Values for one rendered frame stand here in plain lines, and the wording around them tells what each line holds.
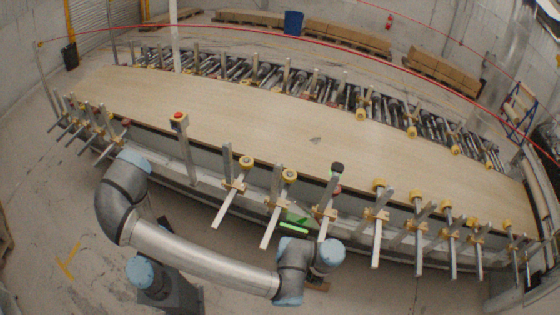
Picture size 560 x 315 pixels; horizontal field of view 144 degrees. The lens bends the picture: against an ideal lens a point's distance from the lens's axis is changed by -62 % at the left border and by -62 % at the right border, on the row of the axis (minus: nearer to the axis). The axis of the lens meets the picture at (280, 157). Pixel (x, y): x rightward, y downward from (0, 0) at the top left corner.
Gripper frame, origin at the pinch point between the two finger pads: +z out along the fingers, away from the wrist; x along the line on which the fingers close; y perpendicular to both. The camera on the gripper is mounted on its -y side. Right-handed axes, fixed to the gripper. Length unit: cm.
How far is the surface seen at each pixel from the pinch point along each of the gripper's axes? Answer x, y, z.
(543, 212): 226, -74, -23
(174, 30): -160, -129, -50
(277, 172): -28.6, -32.1, -24.7
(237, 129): -67, -70, -7
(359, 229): 20.1, -32.2, 1.5
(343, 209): 13, -54, 17
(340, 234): 12.8, -32.6, 12.6
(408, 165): 49, -85, -8
